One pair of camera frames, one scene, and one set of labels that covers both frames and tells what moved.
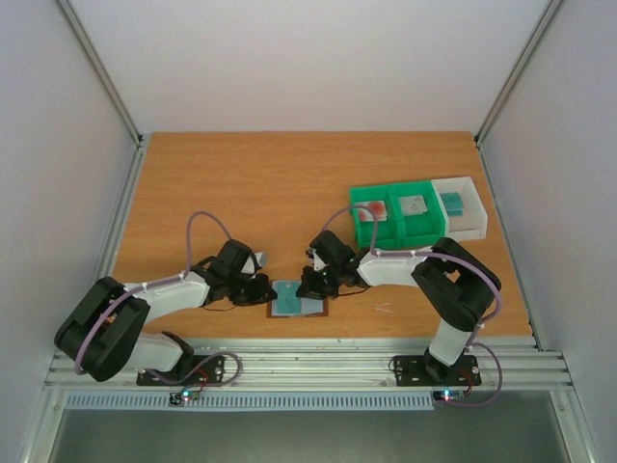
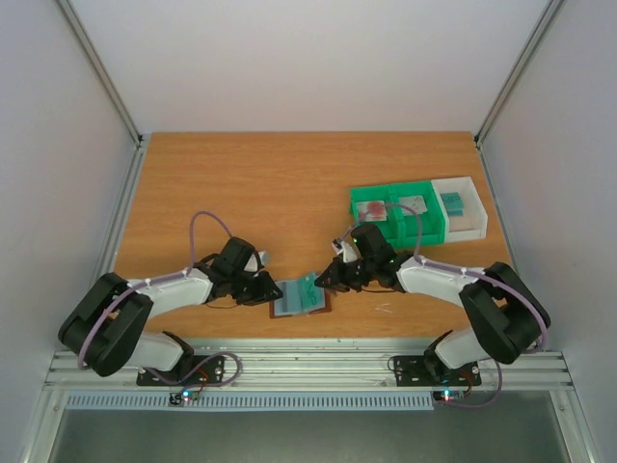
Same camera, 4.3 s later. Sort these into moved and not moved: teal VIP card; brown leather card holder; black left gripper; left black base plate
Moved: teal VIP card
Not moved: black left gripper; brown leather card holder; left black base plate
